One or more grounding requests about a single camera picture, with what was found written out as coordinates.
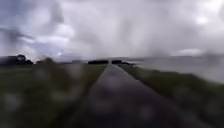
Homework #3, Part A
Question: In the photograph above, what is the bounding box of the group of dark trees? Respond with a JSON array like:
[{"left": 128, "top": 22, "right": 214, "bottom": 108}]
[{"left": 0, "top": 54, "right": 56, "bottom": 66}]

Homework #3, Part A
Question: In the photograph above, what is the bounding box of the wide grass field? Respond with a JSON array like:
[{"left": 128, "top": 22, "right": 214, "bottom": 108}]
[{"left": 0, "top": 62, "right": 109, "bottom": 128}]

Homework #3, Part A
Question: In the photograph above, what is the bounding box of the dark wet asphalt path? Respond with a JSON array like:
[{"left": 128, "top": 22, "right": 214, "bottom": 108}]
[{"left": 63, "top": 63, "right": 214, "bottom": 128}]

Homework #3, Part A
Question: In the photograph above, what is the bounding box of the dark hedge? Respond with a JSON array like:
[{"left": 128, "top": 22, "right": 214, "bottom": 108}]
[
  {"left": 111, "top": 59, "right": 123, "bottom": 65},
  {"left": 87, "top": 59, "right": 110, "bottom": 65}
]

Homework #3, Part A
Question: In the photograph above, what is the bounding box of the grey water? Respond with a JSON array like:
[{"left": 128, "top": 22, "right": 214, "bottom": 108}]
[{"left": 128, "top": 55, "right": 224, "bottom": 84}]

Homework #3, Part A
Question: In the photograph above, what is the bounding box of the grass strip beside water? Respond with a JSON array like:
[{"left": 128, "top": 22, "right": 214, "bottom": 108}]
[{"left": 116, "top": 63, "right": 224, "bottom": 128}]

